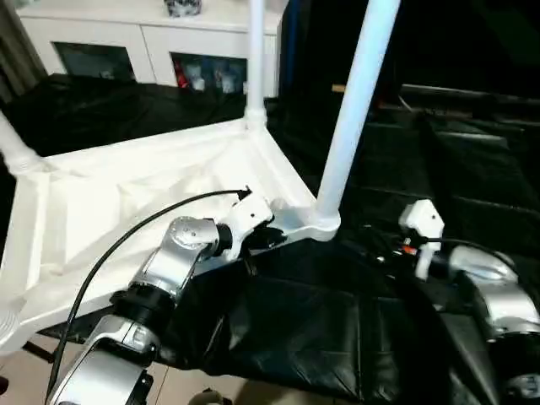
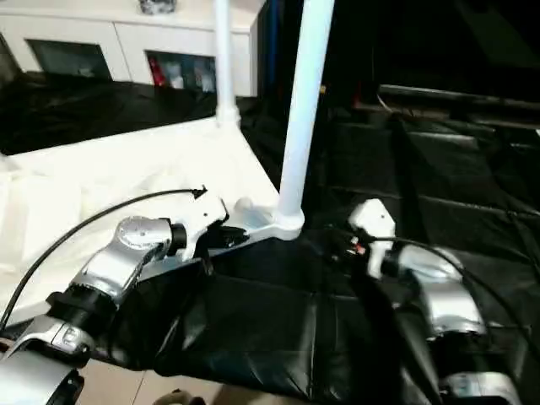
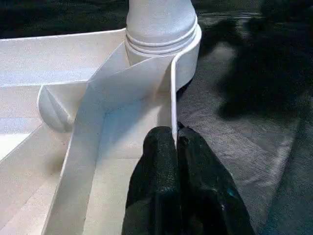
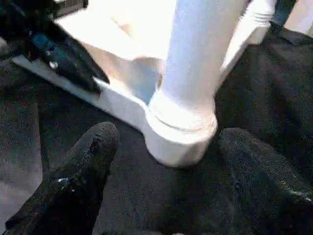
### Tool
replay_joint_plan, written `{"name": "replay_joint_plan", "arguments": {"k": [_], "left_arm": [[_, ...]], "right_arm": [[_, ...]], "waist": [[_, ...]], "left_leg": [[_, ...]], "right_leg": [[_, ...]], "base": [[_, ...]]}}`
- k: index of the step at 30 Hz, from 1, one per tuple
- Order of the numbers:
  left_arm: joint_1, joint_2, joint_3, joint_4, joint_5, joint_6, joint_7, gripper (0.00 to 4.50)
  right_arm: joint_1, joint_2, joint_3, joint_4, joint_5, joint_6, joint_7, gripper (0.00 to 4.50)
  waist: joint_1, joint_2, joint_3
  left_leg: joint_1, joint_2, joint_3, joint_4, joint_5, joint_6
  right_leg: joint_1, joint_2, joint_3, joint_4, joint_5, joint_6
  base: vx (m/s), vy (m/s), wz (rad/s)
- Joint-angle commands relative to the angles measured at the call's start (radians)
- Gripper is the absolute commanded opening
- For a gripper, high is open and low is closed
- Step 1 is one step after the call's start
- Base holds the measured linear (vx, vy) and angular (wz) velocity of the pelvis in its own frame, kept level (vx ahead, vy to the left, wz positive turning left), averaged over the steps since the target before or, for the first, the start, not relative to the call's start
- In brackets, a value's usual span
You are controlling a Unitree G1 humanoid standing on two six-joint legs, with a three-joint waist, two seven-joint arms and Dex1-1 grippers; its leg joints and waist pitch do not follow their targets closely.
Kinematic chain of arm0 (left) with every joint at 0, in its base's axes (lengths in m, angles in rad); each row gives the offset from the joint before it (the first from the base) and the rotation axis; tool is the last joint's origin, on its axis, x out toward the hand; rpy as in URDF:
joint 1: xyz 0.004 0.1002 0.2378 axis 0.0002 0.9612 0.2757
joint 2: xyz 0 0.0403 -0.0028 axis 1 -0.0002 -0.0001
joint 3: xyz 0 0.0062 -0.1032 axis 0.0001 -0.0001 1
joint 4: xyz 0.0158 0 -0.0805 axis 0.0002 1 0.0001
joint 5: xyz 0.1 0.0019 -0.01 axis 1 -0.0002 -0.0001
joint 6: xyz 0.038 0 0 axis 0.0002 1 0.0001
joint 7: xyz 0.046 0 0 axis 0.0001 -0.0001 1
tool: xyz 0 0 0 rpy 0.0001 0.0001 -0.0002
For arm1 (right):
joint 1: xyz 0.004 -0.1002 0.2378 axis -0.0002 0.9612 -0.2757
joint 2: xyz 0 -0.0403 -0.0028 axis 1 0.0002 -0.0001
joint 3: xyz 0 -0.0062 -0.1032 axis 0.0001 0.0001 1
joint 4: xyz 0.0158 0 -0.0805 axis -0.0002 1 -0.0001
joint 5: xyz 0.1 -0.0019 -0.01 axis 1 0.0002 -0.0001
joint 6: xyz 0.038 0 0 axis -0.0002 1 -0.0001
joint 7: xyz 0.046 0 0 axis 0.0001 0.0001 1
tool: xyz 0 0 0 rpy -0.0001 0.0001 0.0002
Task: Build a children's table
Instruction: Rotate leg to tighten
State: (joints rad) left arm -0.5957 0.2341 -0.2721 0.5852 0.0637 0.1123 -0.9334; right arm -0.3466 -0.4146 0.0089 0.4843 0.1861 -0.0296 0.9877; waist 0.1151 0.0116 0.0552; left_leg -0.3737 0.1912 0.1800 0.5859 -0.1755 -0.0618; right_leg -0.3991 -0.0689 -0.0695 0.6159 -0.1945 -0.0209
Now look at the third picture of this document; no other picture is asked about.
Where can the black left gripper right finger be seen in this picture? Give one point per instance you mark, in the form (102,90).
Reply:
(210,196)

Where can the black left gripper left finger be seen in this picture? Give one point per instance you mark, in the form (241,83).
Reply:
(154,196)

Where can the white plastic table top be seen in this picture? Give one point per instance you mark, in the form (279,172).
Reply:
(73,122)

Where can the white plastic table leg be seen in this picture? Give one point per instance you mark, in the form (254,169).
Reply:
(161,22)

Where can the black mat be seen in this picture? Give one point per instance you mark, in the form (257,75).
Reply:
(244,122)

